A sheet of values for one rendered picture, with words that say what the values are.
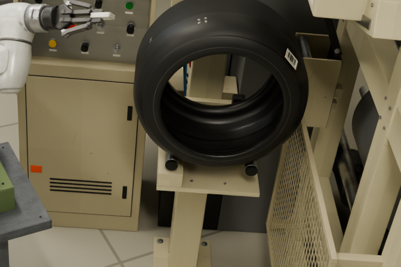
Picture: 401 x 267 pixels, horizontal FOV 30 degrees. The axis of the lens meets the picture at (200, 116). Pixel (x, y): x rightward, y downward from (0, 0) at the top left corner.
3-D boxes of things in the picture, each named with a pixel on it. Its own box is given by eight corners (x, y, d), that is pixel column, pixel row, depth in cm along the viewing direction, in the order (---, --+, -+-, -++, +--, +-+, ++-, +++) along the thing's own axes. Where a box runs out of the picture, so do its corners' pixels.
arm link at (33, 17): (26, -1, 233) (42, -1, 231) (44, 9, 241) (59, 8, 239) (22, 27, 232) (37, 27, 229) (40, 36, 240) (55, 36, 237)
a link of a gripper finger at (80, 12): (67, 18, 233) (67, 14, 234) (97, 16, 228) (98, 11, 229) (59, 14, 230) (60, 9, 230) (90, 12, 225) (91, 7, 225)
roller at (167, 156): (166, 113, 288) (167, 103, 286) (178, 114, 289) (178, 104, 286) (164, 170, 260) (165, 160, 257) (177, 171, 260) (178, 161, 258)
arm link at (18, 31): (45, 6, 242) (41, 46, 241) (8, 8, 249) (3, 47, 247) (24, -3, 232) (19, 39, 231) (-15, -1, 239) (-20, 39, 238)
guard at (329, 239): (265, 223, 329) (293, 90, 289) (269, 223, 329) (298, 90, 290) (289, 403, 255) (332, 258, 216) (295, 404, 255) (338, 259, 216)
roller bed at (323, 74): (282, 96, 303) (296, 31, 286) (318, 99, 304) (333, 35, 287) (288, 125, 287) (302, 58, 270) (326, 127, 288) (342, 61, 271)
